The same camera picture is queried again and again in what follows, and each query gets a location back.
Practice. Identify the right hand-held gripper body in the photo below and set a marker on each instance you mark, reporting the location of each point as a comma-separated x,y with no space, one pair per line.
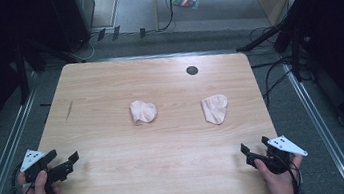
281,153

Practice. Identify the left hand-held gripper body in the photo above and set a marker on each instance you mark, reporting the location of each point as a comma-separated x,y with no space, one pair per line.
35,170

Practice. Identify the pink sock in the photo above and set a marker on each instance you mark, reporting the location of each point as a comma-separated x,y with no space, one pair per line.
143,112
216,108

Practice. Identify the person's right hand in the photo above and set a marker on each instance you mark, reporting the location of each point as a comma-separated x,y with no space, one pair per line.
280,182

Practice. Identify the black metal stand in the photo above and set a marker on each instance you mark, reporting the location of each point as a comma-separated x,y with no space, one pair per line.
286,38
22,76

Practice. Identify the black table grommet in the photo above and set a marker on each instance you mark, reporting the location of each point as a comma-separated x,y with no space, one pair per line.
192,70

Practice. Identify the dark cabinet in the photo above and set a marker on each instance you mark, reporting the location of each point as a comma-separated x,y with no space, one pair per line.
73,17

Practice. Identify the colourful packet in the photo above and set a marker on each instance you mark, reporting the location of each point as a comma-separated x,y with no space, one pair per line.
185,2

